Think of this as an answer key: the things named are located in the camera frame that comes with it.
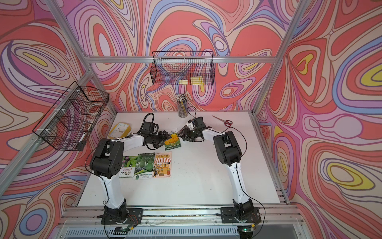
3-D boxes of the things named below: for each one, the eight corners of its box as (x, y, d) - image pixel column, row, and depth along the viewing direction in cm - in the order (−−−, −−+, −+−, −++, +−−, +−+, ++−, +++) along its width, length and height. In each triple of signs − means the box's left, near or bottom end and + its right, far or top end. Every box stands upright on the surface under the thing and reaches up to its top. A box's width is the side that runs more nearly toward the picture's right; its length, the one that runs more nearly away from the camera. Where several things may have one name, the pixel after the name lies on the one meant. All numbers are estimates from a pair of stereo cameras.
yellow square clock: (112, 141, 108) (108, 136, 103) (118, 127, 117) (114, 122, 112) (128, 141, 108) (125, 136, 103) (133, 127, 117) (130, 122, 112)
